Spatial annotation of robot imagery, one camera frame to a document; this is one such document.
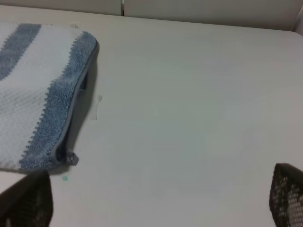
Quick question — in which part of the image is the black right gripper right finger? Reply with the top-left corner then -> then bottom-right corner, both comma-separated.
269,163 -> 303,227

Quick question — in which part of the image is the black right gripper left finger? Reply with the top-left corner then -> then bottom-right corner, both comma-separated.
0,171 -> 53,227

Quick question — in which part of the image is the blue white striped towel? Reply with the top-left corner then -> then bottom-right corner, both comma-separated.
0,22 -> 97,172

